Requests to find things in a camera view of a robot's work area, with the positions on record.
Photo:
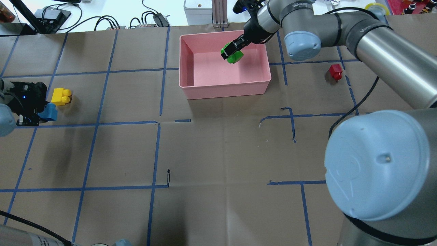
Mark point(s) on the yellow tape roll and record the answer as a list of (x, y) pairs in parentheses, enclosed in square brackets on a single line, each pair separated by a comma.
[(378, 9)]

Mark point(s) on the yellow toy block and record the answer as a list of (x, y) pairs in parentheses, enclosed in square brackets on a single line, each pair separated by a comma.
[(61, 96)]

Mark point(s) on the red toy block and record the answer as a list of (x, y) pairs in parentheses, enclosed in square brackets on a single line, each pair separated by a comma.
[(336, 71)]

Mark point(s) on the blue toy block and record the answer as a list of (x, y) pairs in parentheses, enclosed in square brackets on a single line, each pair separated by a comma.
[(49, 113)]

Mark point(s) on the green toy block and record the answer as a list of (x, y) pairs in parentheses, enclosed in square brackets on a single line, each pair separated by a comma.
[(234, 58)]

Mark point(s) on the white square box device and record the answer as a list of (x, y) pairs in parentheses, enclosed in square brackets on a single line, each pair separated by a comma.
[(198, 12)]

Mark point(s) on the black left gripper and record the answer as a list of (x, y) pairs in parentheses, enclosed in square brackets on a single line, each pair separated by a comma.
[(30, 102)]

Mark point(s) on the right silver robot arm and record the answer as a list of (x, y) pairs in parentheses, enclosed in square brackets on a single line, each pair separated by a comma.
[(380, 158)]

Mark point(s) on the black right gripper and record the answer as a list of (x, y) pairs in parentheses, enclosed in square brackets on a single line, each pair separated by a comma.
[(253, 31)]

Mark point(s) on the aluminium frame post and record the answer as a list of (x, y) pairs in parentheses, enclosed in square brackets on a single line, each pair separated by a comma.
[(219, 14)]

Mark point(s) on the pink plastic box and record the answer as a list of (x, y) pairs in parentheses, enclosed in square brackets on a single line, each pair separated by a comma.
[(203, 73)]

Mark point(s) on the black cable hub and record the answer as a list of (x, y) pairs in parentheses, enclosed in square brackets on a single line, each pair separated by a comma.
[(160, 20)]

